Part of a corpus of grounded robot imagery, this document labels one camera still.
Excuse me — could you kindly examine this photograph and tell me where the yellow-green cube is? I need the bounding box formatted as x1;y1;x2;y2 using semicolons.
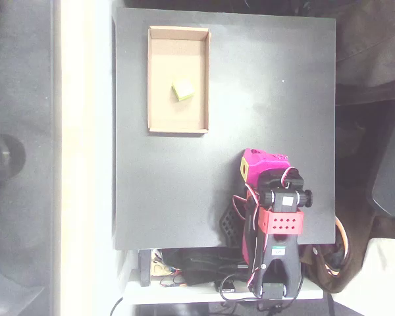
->
171;78;195;102

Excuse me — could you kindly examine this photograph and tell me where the black perforated arm base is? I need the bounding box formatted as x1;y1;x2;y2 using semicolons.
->
218;202;248;248

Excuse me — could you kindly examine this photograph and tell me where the cardboard box tray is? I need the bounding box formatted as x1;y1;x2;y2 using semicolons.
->
147;25;212;134

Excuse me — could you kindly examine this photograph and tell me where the small black adapter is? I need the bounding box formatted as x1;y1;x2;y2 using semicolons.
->
215;279;237;294

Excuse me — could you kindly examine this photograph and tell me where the black office chair armrest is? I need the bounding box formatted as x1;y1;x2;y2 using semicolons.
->
365;95;395;218

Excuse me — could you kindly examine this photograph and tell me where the small circuit board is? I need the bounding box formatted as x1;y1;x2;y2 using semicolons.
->
150;249;182;277

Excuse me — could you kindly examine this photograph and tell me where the brown bag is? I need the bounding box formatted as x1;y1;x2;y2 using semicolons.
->
298;197;382;294

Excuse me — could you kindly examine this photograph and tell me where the white shelf board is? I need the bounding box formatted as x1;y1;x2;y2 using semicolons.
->
123;269;325;305

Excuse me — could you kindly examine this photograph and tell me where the brown jacket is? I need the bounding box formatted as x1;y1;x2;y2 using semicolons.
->
335;0;395;90

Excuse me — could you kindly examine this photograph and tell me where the white cloth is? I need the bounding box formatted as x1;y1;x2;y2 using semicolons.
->
335;236;395;316

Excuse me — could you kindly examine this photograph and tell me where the black round knob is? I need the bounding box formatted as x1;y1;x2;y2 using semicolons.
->
0;131;27;188

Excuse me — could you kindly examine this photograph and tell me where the orange cable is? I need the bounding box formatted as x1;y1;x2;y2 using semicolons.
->
334;215;352;279

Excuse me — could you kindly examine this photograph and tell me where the black looped cable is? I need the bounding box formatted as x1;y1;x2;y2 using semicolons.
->
219;275;305;312

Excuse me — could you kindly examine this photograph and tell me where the black power cable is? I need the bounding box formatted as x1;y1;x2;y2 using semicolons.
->
109;296;124;316

